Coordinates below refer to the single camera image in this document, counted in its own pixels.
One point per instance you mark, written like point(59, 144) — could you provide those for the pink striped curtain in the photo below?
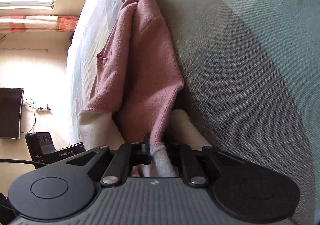
point(37, 23)

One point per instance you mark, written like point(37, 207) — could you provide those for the white wall power strip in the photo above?
point(42, 109)

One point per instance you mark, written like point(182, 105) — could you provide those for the bed with pastel sheet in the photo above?
point(237, 65)

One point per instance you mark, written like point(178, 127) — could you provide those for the black wall television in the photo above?
point(10, 112)

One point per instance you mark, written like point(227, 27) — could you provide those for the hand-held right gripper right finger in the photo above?
point(186, 162)

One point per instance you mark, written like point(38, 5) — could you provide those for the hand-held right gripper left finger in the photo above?
point(142, 152)

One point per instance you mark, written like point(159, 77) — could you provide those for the pink and white knit sweater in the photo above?
point(145, 65)

